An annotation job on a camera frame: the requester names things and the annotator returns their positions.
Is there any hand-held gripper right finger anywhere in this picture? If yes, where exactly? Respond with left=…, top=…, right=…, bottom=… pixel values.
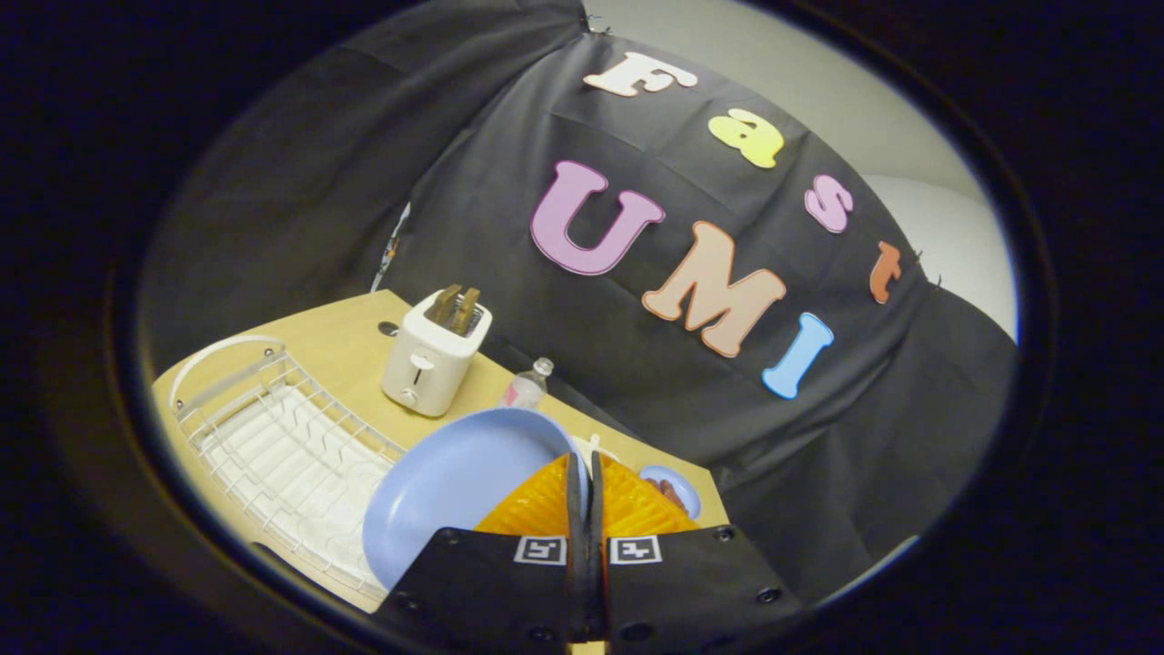
left=589, top=450, right=803, bottom=646

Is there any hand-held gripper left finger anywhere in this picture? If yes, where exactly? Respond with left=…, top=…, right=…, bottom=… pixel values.
left=379, top=452, right=588, bottom=646

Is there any light blue plate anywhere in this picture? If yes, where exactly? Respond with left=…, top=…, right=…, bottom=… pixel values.
left=362, top=408, right=583, bottom=592

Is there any white spoon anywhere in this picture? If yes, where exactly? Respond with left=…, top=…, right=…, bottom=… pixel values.
left=571, top=433, right=621, bottom=465

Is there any white wire dish rack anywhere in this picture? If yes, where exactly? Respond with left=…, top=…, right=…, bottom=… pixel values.
left=169, top=335, right=407, bottom=601

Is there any small blue bowl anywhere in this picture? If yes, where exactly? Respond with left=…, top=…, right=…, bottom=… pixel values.
left=638, top=465, right=703, bottom=521

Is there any clear plastic water bottle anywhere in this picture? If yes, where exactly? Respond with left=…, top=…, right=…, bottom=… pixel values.
left=501, top=358, right=555, bottom=411

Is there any white toaster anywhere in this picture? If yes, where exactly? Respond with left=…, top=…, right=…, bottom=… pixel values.
left=381, top=289, right=494, bottom=418

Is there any toast slice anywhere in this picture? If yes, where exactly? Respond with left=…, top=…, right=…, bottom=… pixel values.
left=426, top=284, right=463, bottom=328
left=452, top=287, right=482, bottom=338

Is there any black backdrop cloth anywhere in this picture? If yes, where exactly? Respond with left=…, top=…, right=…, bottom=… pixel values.
left=139, top=0, right=1018, bottom=603

